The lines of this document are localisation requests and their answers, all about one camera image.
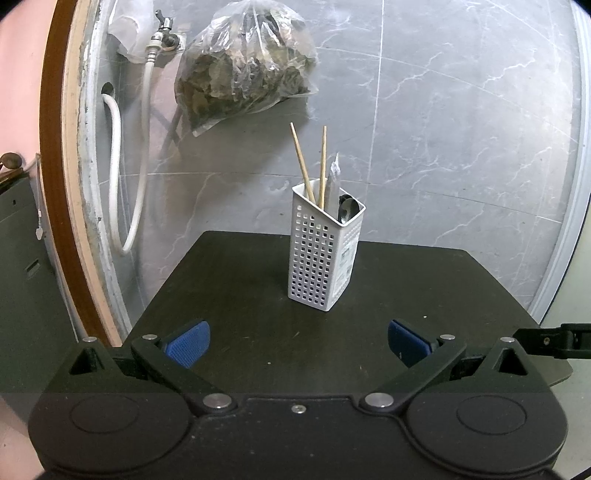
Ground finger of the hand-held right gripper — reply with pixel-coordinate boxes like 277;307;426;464
512;322;591;361

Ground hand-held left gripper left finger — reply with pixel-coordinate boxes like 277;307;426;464
46;318;236;414

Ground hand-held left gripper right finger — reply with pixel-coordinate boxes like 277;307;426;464
360;318;552;414

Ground white perforated utensil basket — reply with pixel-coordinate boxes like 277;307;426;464
287;181;368;313

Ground steel spoon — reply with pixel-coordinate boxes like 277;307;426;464
338;195;361;225

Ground black handle scissors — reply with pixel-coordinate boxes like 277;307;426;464
325;152;344;216

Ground wooden chopstick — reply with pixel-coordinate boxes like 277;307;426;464
318;125;328;209
289;122;318;205

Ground brown wooden knob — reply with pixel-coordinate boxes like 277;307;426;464
0;152;24;182

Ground clear bag of dried leaves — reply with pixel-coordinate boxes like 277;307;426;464
173;0;320;138

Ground metal faucet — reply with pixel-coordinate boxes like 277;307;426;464
151;9;182;52

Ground white hose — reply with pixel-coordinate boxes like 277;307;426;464
102;41;158;256

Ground brown wooden door frame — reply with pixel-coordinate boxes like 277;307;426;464
39;0;123;347

